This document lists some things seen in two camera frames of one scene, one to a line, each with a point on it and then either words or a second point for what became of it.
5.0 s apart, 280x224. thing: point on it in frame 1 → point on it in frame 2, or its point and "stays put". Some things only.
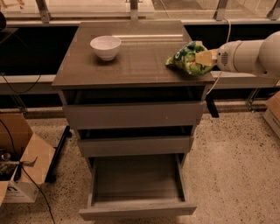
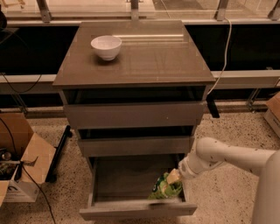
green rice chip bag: x=185 y=59 → x=167 y=185
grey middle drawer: x=136 y=147 stays put
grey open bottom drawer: x=137 y=186 stays put
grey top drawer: x=184 y=115 stays put
